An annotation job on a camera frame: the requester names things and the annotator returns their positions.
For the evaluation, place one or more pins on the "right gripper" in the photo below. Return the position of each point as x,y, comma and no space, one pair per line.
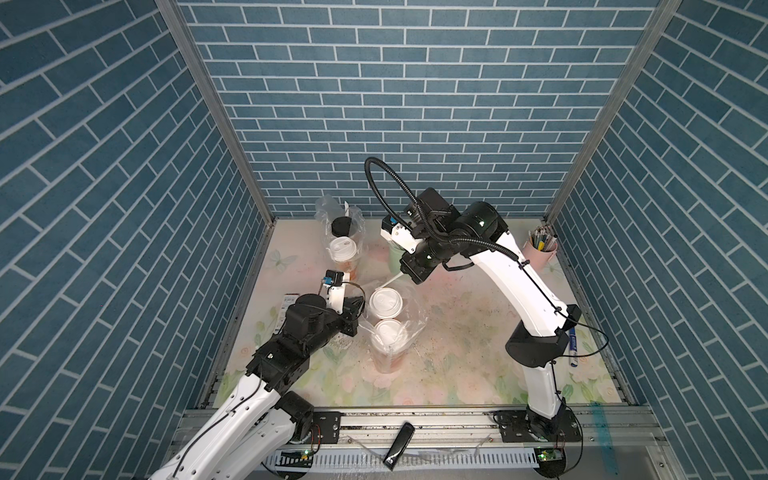
410,270

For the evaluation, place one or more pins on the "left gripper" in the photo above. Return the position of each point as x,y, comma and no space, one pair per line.
349,314

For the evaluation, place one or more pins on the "red cup white lid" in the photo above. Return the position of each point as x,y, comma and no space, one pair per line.
389,343
385,303

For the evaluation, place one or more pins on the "orange cup white lid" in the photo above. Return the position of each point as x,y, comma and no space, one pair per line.
344,253

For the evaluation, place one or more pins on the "clear plastic carrier bag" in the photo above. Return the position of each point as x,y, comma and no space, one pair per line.
327,208

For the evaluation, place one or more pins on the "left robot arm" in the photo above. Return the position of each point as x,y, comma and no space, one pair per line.
262,413

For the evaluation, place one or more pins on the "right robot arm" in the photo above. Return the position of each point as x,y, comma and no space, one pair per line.
436,233

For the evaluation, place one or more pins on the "blue white pen box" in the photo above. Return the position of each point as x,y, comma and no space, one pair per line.
288,300

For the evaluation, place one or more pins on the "pink pen holder cup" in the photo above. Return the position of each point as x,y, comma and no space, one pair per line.
538,259

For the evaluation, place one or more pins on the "blue marker pen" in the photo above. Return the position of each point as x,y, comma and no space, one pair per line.
573,348

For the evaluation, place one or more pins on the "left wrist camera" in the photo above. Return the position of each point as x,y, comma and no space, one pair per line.
334,284

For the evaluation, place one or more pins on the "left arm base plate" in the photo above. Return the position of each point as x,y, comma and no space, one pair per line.
324,428

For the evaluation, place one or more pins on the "black remote on rail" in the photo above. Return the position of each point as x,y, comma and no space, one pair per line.
399,445

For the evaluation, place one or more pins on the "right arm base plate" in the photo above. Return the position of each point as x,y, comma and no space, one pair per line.
525,425

